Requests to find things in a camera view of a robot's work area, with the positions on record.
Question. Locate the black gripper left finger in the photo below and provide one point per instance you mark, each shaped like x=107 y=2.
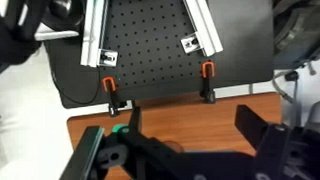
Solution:
x=135 y=120

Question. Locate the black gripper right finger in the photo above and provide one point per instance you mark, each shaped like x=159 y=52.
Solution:
x=250 y=123

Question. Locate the orange black bar clamp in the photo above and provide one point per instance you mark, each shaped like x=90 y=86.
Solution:
x=207 y=80
x=111 y=95

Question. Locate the grey office chair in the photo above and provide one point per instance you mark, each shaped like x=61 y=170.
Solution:
x=291 y=75

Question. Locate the black perforated breadboard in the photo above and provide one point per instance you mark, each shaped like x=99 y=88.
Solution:
x=150 y=43

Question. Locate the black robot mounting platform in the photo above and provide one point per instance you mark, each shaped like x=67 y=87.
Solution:
x=243 y=43

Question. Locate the grey green backpack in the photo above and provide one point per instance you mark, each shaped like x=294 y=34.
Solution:
x=295 y=30

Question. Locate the silver rail corner bracket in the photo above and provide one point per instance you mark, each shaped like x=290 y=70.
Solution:
x=108 y=58
x=191 y=44

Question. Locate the aluminium extrusion rail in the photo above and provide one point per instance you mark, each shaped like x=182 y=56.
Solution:
x=93 y=30
x=205 y=26

